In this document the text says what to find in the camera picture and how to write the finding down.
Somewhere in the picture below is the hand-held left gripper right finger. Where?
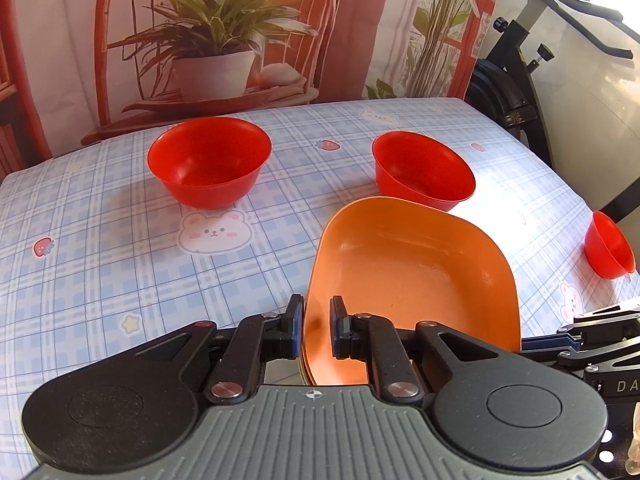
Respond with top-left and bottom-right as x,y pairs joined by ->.
330,295 -> 501,404

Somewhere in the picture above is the black exercise bike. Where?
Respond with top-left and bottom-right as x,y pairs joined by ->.
467,0 -> 640,223

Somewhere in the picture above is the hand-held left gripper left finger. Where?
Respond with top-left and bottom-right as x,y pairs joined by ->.
150,294 -> 305,406

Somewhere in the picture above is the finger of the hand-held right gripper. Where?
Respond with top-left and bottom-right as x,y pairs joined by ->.
520,336 -> 640,370
558,303 -> 640,335

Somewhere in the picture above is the plaid printed tablecloth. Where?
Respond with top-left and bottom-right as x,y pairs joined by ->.
0,97 -> 640,466

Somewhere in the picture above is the red plastic bowl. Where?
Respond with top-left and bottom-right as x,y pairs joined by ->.
147,116 -> 273,210
583,210 -> 637,280
371,130 -> 476,213

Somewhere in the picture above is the orange square plate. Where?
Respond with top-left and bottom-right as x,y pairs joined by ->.
302,197 -> 522,387

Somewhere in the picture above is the printed plant backdrop cloth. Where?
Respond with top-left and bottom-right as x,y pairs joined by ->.
0,0 -> 507,162

